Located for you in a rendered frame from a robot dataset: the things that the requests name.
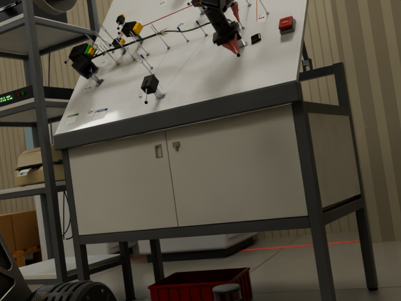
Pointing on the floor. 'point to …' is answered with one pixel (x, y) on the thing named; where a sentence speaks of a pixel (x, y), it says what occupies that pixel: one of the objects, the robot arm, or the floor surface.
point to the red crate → (200, 285)
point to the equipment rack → (57, 277)
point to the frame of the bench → (317, 229)
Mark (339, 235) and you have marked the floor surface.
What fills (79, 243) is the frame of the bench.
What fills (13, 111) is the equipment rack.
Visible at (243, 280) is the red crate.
